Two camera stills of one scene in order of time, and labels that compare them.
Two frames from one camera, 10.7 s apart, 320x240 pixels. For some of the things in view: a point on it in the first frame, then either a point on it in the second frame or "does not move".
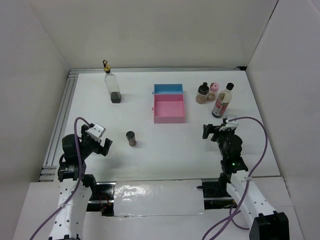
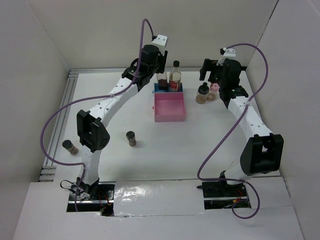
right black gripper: [211, 129] to [209, 65]
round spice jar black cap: [202, 96] does not move
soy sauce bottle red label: [220, 107] to [175, 77]
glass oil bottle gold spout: [111, 85] to [162, 81]
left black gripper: [86, 136] to [162, 59]
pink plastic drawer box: [169, 108] does not move
